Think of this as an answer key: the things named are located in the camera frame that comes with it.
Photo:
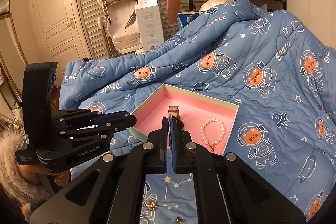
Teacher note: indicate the small gold earring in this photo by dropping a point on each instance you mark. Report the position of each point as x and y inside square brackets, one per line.
[151, 205]

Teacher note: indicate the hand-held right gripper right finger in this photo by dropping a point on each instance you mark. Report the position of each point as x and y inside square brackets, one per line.
[174, 145]

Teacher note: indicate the person's left hand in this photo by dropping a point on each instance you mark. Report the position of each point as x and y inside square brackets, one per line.
[58, 180]

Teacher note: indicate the person's left forearm furry sleeve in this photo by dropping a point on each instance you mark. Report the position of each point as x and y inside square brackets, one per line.
[18, 182]

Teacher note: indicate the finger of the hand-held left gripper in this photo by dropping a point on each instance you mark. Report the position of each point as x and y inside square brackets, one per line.
[118, 123]
[110, 116]

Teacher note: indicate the pink lined jewelry box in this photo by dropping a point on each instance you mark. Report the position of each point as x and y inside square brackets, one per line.
[199, 106]

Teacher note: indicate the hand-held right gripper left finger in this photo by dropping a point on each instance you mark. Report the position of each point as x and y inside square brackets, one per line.
[164, 140]

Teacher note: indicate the white fluffy cloth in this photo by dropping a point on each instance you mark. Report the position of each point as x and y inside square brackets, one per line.
[216, 2]

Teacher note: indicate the white baby high chair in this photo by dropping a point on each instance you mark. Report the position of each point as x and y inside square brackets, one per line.
[120, 22]

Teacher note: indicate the cream panelled door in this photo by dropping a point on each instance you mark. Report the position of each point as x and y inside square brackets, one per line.
[57, 22]

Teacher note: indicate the blue astronaut bear printed blanket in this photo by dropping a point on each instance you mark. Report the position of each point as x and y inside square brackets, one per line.
[236, 69]

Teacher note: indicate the tall white carton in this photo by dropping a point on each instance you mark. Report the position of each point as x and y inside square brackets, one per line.
[149, 24]

